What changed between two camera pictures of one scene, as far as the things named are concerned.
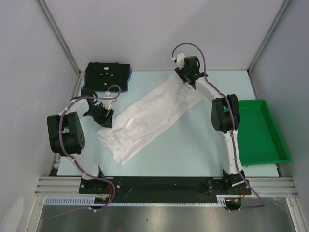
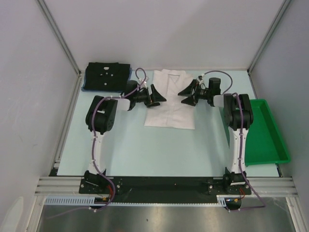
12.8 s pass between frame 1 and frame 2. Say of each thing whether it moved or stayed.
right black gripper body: moved
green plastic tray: stayed
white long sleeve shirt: moved
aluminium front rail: stayed
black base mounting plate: stayed
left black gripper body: moved
